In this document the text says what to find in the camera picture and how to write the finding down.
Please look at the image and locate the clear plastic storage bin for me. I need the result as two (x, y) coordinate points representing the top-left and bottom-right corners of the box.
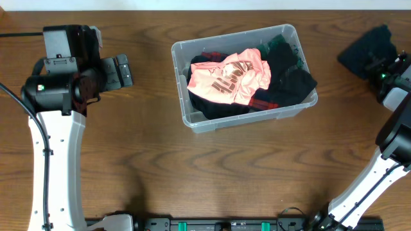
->
(171, 24), (318, 133)

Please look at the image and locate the green garment with tape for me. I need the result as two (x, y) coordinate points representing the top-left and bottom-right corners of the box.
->
(256, 35), (304, 68)

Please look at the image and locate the dark green-black garment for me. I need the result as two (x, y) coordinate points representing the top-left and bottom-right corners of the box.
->
(266, 43), (317, 108)

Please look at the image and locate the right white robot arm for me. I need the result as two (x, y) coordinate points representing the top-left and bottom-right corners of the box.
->
(307, 53), (410, 230)

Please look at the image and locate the pink white printed garment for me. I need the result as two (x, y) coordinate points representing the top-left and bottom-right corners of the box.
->
(188, 48), (271, 105)

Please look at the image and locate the black garment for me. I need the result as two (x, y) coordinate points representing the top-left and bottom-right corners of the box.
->
(188, 52), (250, 120)

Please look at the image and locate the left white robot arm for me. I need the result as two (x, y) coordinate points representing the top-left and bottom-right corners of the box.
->
(21, 25), (134, 231)

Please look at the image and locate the black mounting rail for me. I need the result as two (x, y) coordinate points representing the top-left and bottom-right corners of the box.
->
(85, 207), (384, 231)

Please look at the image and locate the red plaid flannel shirt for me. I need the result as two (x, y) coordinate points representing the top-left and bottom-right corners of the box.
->
(200, 51), (279, 111)

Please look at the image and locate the dark navy garment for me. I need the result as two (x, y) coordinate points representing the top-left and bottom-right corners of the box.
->
(337, 24), (397, 80)

